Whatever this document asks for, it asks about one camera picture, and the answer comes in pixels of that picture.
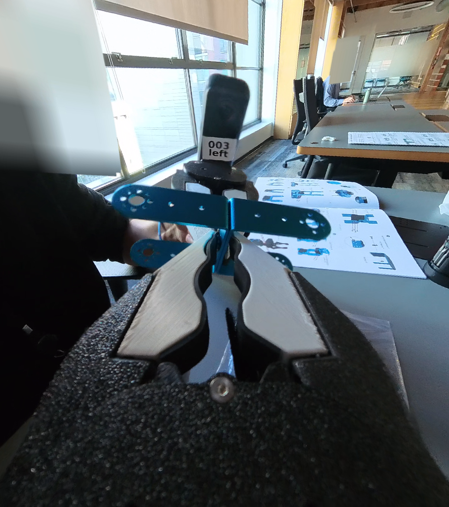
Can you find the beige roller blind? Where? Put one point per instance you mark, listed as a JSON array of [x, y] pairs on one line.
[[189, 19]]

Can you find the white instruction booklet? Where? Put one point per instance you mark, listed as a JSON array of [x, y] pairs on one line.
[[387, 245]]

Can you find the clear plastic bag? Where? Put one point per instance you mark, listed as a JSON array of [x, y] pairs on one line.
[[379, 348]]

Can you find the person's left hand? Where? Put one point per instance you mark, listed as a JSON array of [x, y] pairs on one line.
[[179, 233]]

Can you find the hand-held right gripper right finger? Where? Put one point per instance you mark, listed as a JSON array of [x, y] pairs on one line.
[[284, 313]]

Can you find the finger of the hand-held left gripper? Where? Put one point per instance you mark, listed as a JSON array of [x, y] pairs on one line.
[[236, 194], [198, 189]]

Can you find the black office chair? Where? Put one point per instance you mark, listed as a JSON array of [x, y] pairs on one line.
[[311, 103]]

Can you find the green bottle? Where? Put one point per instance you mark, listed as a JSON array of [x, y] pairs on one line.
[[366, 97]]

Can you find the large window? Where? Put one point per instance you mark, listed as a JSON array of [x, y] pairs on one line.
[[157, 111]]

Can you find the blue H-shaped metal bracket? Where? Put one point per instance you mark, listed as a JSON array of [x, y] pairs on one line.
[[192, 210]]

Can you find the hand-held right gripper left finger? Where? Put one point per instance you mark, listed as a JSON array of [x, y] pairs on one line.
[[165, 313]]

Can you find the blue wristband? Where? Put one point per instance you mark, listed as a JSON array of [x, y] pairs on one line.
[[160, 231]]

